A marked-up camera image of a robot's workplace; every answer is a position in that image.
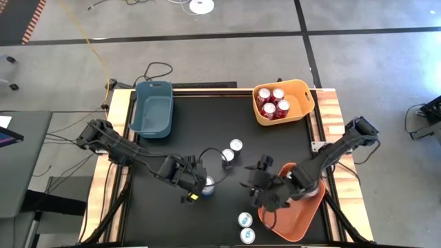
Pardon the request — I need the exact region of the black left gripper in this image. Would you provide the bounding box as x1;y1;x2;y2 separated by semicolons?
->
177;155;216;207

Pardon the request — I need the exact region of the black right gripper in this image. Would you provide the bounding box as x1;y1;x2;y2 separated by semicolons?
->
240;155;297;213

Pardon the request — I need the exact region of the white and blue soda can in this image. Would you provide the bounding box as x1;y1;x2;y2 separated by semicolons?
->
201;175;216;197

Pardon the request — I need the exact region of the slim silver blue energy can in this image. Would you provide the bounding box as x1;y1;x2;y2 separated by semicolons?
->
220;148;236;170
237;211;254;229
229;138;244;154
240;227;256;245

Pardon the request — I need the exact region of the orange plastic bin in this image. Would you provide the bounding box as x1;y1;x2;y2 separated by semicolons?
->
257;162;327;242

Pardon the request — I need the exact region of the yellow plastic bin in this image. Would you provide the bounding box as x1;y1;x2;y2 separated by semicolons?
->
252;79;316;127

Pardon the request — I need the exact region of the blue plastic bin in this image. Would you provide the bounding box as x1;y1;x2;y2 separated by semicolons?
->
127;80;174;139

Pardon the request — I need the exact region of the grey cabinet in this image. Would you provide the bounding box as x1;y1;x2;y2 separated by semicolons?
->
34;175;94;248

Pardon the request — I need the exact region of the grey desk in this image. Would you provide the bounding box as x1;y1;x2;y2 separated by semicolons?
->
0;110;53;218

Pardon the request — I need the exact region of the white round floor device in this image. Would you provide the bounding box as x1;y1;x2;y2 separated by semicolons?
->
189;0;216;15

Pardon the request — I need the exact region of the black equipment stand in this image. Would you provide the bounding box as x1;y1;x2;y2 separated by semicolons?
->
409;95;441;141

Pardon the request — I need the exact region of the dark laptop screen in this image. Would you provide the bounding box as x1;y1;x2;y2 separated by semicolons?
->
0;125;25;149

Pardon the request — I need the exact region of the office chair base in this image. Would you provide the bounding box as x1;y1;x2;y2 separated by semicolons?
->
0;53;20;92

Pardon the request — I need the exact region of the black mat with orange edge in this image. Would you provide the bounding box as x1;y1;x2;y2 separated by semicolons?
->
0;0;48;46

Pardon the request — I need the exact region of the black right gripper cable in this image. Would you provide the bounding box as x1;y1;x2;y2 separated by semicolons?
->
263;209;278;231

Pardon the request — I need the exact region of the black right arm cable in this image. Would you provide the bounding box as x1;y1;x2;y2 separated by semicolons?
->
354;137;382;165

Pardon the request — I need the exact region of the black floor cable loop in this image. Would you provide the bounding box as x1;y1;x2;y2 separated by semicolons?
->
132;61;174;87

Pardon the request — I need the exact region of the yellow hanging cable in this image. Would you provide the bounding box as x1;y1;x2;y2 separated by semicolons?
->
57;0;111;106

